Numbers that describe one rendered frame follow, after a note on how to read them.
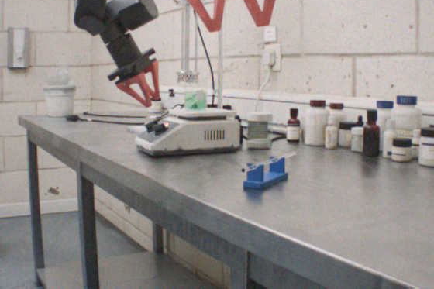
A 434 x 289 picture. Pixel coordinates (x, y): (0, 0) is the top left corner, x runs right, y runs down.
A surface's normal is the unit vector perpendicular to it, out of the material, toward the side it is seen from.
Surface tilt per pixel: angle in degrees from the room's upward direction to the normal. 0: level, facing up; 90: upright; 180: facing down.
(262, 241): 90
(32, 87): 90
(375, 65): 90
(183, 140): 90
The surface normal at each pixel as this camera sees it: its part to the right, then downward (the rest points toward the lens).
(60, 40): 0.51, 0.08
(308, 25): -0.87, 0.04
